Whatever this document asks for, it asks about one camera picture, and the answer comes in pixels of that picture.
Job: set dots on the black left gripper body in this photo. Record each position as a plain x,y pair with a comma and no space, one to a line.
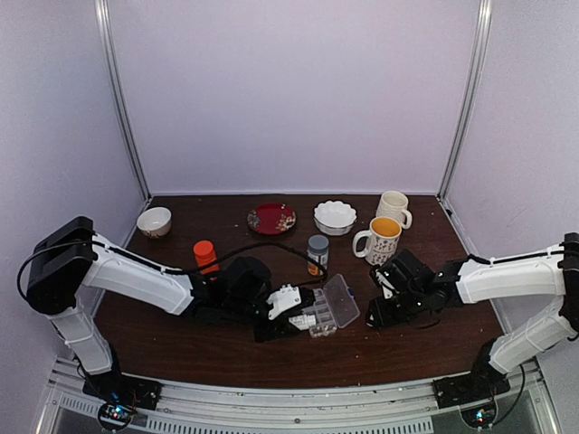
261,334

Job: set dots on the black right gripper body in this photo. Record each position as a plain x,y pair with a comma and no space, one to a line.
410,308

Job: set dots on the clear plastic pill organizer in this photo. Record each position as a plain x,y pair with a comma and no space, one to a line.
334,308

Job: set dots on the small white pill bottle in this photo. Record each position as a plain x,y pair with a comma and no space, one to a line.
304,322

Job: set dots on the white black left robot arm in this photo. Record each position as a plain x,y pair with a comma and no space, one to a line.
234,287

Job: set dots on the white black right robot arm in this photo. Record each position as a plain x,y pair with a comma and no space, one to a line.
411,288

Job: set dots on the floral mug yellow inside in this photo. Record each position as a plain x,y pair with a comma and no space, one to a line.
378,243

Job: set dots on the grey lid supplement bottle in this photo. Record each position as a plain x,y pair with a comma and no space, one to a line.
318,249

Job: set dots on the orange pill bottle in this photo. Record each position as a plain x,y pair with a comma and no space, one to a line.
205,257

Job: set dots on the cream ribbed ceramic mug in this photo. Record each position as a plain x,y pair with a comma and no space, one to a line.
394,205

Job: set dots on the red floral plate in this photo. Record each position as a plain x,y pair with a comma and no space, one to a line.
271,218

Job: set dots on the white scalloped bowl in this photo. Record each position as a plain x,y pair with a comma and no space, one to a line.
334,218

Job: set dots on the white patterned rice bowl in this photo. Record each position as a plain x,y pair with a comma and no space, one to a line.
155,222

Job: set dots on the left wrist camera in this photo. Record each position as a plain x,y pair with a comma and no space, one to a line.
282,300

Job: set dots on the front aluminium rail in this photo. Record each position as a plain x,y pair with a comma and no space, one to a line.
403,407

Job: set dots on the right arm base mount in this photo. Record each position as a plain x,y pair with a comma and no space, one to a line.
475,396

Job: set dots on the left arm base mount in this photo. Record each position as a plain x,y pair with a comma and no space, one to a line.
123,396

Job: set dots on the right aluminium frame post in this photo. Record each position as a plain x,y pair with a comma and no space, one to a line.
477,61

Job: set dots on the aluminium frame post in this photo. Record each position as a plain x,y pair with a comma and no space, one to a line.
477,61
119,101

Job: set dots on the left aluminium frame post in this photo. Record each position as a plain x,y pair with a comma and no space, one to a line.
119,101

